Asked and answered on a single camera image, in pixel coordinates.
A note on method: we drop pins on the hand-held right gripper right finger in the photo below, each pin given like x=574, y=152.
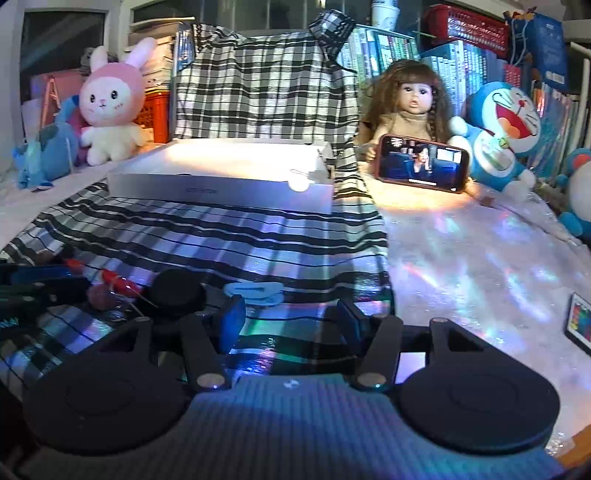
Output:
x=348, y=321

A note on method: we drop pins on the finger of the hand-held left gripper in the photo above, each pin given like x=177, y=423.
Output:
x=60, y=290
x=39, y=274

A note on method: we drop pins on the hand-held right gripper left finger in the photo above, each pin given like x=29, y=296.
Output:
x=233, y=318

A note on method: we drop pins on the black binder clip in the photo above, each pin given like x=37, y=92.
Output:
x=178, y=290

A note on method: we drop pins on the white cardboard box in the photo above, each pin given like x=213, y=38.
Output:
x=221, y=161

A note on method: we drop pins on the pink round object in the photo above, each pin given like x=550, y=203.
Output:
x=100, y=297

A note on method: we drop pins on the black and white plaid cloth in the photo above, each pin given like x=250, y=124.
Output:
x=207, y=240

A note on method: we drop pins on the white round object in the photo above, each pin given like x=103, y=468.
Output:
x=299, y=184

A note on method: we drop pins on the smartphone in pink case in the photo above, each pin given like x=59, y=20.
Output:
x=420, y=161

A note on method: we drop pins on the pink bag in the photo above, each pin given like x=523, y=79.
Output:
x=51, y=87

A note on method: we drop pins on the pink bunny plush toy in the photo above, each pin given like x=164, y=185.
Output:
x=111, y=97

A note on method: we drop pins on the orange plastic crate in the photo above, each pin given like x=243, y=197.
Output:
x=157, y=115

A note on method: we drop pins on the grey plush toy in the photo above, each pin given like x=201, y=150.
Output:
x=88, y=59

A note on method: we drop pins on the remote control with coloured buttons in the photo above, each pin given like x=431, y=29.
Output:
x=579, y=323

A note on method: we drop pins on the brown-haired doll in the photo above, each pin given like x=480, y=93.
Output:
x=415, y=99

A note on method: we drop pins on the dark window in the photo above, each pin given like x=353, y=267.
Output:
x=64, y=41

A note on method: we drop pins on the stack of papers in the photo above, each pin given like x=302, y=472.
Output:
x=161, y=55

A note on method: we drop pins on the large blue cat plush toy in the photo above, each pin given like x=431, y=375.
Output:
x=503, y=115

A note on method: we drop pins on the small blue cat plush toy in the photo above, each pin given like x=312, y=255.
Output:
x=579, y=194

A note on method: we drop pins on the row of books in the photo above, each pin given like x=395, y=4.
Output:
x=461, y=64

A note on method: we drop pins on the white paper cup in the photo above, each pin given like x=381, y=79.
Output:
x=385, y=16

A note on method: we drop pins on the red plastic basket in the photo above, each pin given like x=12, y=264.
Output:
x=466, y=25

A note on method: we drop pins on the blue printed bag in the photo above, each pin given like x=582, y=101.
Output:
x=545, y=46

